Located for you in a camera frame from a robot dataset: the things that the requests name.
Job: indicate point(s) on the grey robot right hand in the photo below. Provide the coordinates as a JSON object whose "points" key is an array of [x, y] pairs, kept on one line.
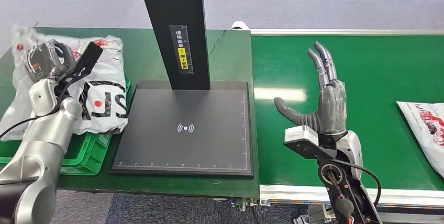
{"points": [[331, 108]]}

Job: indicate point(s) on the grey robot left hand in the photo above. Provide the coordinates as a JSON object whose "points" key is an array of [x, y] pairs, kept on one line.
{"points": [[43, 61]]}

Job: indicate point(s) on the white plastic mailer package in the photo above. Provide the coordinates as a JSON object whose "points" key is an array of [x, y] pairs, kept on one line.
{"points": [[104, 87]]}

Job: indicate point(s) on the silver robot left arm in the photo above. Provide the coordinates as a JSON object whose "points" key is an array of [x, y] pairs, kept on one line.
{"points": [[38, 153]]}

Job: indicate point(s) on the green conveyor belt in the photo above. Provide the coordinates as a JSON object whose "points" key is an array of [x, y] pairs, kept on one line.
{"points": [[374, 76]]}

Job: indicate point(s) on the white red-print mailer package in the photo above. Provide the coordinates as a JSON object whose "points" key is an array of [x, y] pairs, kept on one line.
{"points": [[425, 129]]}

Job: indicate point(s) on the black inbound scanner machine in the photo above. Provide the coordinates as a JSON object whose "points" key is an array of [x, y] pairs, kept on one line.
{"points": [[184, 135]]}

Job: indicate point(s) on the green plastic crate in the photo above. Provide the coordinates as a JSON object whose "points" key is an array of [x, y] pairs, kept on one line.
{"points": [[86, 156]]}

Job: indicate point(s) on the white round cap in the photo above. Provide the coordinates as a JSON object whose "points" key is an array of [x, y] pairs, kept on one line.
{"points": [[240, 26]]}

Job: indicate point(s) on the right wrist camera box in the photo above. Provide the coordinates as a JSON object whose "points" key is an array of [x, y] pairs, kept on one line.
{"points": [[300, 133]]}

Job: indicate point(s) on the grey metal bracket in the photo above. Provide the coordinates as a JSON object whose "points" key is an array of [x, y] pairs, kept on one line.
{"points": [[310, 215]]}

